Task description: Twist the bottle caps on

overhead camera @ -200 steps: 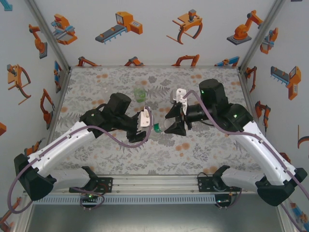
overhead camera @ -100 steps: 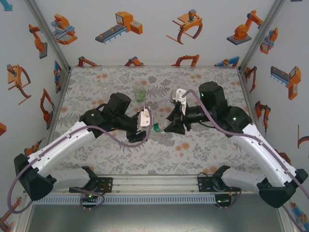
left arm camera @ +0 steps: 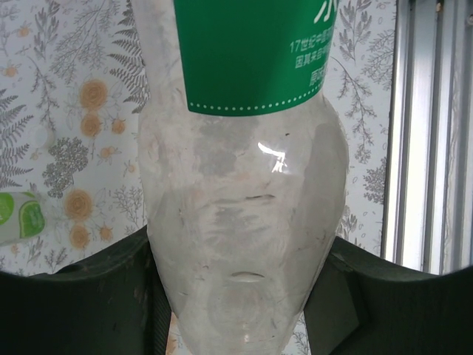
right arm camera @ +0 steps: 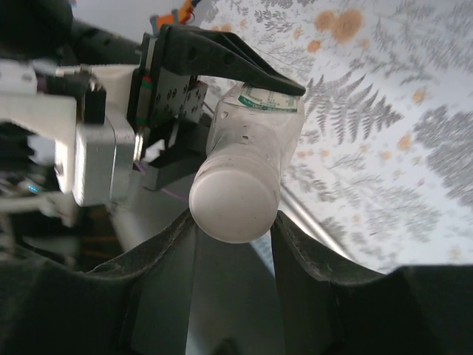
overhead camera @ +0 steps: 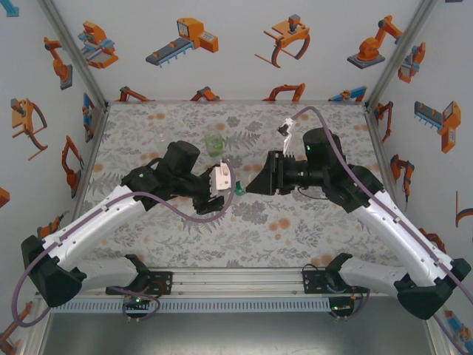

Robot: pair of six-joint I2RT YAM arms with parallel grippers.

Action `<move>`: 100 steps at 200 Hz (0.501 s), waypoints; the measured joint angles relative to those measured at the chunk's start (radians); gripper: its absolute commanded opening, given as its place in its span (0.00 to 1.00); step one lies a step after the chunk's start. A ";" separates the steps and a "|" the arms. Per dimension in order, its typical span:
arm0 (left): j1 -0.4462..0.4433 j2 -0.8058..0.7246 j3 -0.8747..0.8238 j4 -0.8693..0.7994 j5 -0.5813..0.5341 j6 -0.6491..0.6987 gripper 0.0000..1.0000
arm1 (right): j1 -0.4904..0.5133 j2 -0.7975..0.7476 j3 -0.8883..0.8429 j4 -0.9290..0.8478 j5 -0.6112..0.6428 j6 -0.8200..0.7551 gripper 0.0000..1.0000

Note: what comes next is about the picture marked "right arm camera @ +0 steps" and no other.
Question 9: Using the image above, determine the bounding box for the clear bottle green band label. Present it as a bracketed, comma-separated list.
[199, 83, 307, 193]

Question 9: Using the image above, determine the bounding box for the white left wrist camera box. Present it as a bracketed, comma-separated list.
[0, 61, 146, 208]

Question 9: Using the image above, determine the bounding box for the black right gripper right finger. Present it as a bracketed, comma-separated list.
[272, 210, 473, 355]

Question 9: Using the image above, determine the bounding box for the wide aluminium base rail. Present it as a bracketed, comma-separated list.
[279, 186, 358, 262]

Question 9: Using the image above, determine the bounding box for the wide white bottle cap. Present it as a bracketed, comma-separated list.
[188, 168, 281, 245]

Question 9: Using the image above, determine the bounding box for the floral patterned table mat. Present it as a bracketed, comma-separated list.
[191, 0, 473, 274]

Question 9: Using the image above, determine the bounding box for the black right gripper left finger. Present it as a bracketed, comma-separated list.
[0, 210, 197, 355]

